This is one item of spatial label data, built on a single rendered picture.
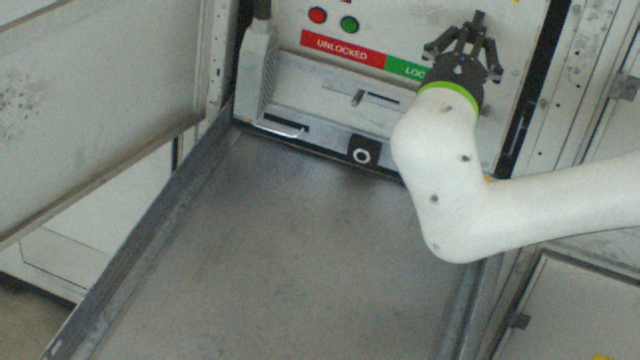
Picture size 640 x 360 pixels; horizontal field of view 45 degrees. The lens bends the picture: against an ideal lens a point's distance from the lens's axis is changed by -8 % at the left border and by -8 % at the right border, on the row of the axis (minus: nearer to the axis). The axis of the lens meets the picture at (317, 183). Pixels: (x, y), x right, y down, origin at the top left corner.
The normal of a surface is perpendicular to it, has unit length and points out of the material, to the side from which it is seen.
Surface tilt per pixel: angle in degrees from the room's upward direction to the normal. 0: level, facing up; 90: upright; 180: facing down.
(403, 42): 90
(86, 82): 90
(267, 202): 0
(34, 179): 90
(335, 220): 0
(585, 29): 90
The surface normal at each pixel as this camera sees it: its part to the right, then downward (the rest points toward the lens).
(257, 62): -0.33, 0.59
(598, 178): -0.46, -0.50
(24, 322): 0.14, -0.74
